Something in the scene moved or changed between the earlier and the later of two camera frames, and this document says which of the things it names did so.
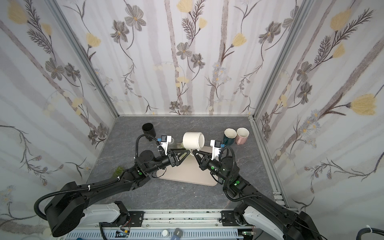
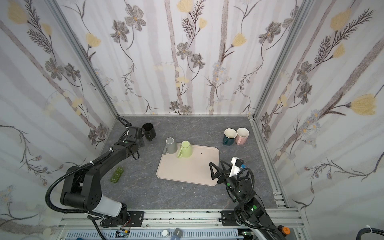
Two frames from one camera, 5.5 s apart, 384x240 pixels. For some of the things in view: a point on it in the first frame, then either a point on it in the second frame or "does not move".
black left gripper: (173, 157) → (139, 133)
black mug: (148, 128) does not move
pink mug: (242, 136) does not move
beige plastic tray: (189, 170) does not move
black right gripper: (204, 159) → (225, 174)
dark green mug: (230, 134) does not move
